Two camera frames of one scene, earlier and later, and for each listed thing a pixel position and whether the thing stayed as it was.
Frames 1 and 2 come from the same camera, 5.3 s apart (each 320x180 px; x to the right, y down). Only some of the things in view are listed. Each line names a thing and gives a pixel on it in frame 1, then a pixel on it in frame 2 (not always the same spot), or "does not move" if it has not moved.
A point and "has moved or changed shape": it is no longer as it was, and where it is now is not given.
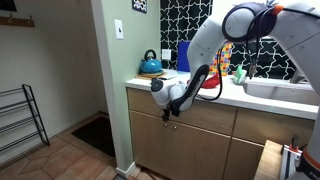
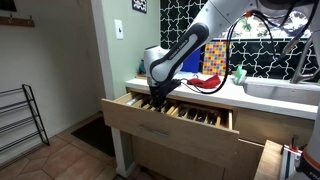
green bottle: (240, 75) does not move
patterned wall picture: (140, 5) does not move
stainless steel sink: (281, 89) does not move
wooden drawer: (202, 114) has moved or changed shape
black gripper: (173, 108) → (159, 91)
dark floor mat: (98, 132) does not move
